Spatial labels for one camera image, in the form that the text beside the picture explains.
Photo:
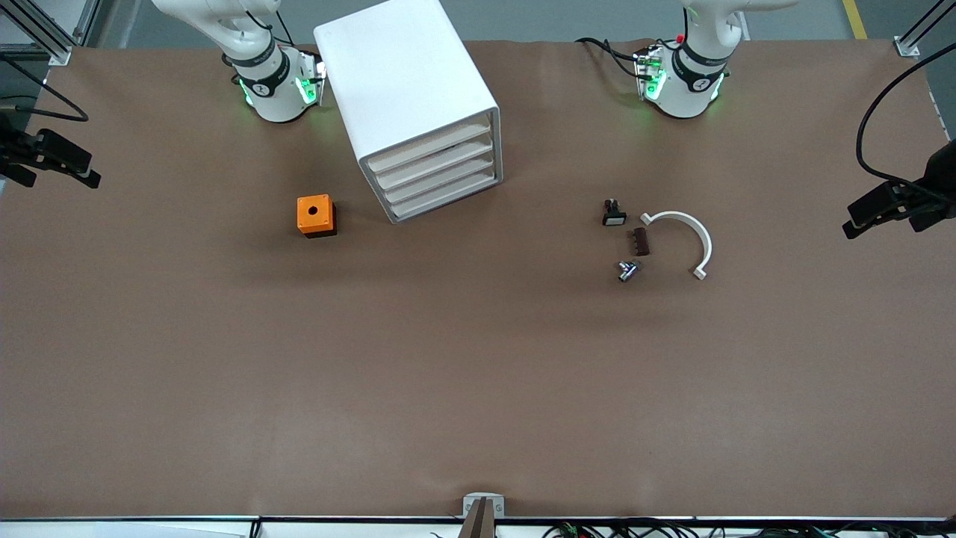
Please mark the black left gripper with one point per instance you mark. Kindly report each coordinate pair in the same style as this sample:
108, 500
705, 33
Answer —
938, 181

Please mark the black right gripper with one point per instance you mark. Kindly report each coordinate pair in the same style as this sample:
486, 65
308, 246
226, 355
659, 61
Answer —
10, 149

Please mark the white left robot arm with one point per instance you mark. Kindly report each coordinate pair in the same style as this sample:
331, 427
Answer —
683, 93

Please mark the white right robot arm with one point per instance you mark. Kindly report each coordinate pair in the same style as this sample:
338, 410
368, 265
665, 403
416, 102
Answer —
272, 93

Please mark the brown terminal block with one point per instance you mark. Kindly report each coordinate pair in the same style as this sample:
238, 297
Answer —
641, 242

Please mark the small metal connector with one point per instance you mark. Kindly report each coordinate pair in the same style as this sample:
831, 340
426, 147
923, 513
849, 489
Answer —
626, 272

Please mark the aluminium frame post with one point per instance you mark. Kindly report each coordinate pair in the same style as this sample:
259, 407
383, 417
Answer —
907, 48
60, 54

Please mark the white curved plastic bracket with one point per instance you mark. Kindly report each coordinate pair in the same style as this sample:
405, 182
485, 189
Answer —
706, 243

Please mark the orange button enclosure box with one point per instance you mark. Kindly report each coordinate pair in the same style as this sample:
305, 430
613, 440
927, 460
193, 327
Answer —
314, 213

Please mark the black push-button switch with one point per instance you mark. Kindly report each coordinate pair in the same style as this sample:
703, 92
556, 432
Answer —
614, 218

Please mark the grey metal table bracket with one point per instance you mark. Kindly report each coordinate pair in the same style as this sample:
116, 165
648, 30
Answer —
470, 504

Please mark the dark camera mount beam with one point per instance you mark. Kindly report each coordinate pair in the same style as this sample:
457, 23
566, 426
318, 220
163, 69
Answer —
478, 527

